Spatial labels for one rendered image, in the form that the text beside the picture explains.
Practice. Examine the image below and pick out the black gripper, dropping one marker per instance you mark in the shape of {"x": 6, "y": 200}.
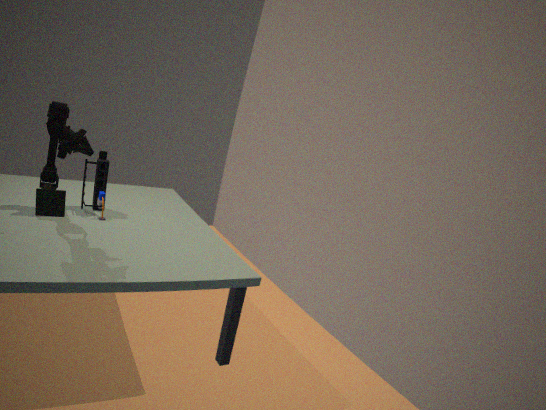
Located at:
{"x": 78, "y": 141}

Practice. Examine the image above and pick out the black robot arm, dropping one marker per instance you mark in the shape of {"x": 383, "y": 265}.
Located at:
{"x": 57, "y": 117}

